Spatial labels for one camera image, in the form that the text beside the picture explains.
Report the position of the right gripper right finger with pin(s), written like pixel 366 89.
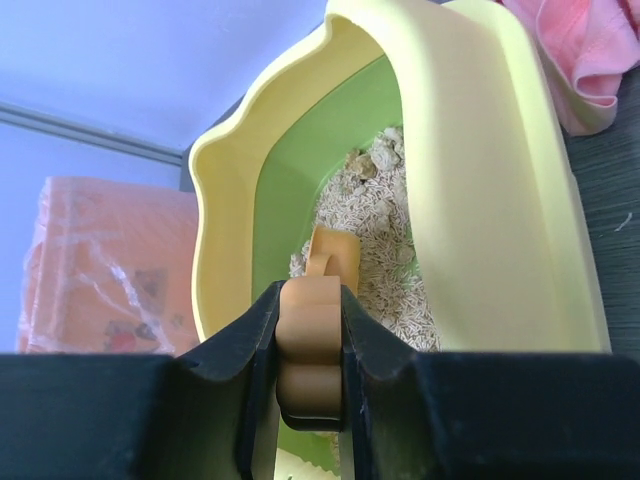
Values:
pixel 385 432

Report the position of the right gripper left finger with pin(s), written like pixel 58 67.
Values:
pixel 232 417

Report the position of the orange litter scoop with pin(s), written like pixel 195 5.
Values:
pixel 308 333

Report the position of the bin with pink bag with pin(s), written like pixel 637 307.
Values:
pixel 109 270

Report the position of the yellow green litter box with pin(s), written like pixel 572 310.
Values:
pixel 519 391

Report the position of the cat litter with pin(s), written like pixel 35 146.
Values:
pixel 367 196

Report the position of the pink cloth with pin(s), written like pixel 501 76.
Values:
pixel 585 47

